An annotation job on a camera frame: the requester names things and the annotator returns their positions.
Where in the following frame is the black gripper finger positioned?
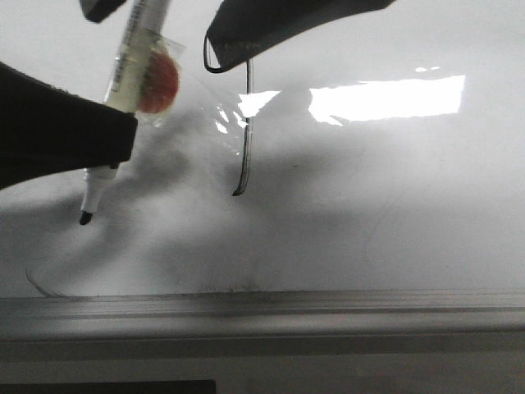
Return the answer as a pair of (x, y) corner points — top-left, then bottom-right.
(1, 64), (138, 189)
(203, 0), (392, 70)

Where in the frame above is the white black whiteboard marker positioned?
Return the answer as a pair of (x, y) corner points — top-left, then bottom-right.
(80, 1), (171, 226)

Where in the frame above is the red round magnet with tape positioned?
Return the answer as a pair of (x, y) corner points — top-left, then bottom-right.
(136, 36), (185, 127)

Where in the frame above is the white whiteboard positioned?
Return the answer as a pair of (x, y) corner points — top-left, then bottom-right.
(1, 1), (524, 341)

